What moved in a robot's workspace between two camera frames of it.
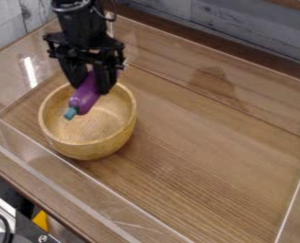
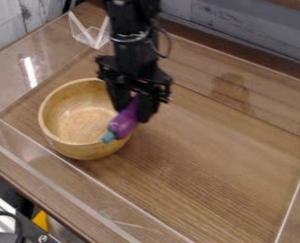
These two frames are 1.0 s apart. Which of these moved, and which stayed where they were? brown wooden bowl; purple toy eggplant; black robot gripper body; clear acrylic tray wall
Moved: purple toy eggplant; black robot gripper body
Stayed: clear acrylic tray wall; brown wooden bowl
